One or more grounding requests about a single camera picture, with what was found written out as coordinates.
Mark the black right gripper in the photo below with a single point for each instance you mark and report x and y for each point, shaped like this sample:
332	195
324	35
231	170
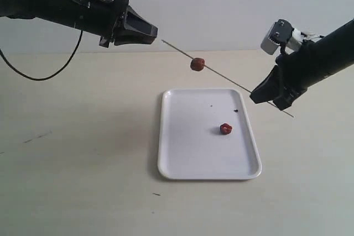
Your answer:
298	72

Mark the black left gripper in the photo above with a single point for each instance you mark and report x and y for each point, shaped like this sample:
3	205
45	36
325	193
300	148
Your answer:
103	17

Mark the white rectangular plastic tray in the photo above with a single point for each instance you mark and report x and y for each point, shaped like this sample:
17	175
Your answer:
191	146

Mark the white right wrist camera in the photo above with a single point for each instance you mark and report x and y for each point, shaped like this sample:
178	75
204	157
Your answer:
283	35

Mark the dark red date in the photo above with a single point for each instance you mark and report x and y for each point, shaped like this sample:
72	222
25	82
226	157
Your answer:
197	64

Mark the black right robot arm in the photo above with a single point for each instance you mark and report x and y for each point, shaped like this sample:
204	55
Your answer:
332	53

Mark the thin metal skewer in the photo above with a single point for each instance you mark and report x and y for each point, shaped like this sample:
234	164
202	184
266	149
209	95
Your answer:
206	66

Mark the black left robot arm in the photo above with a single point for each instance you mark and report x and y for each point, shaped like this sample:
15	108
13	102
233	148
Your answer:
63	12

